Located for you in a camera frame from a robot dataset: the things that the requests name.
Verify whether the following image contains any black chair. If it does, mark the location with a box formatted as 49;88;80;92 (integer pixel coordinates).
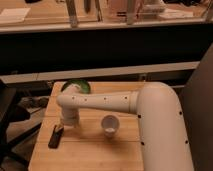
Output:
0;79;41;167

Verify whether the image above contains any green bowl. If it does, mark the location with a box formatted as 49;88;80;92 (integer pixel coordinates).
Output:
61;79;91;94

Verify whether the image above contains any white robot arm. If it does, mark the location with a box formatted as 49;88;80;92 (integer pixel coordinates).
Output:
57;82;195;171

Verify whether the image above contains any white cup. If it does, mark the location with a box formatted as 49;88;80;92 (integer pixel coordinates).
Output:
101;115;120;137

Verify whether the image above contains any white paper sheet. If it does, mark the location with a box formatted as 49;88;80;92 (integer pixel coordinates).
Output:
0;8;30;24

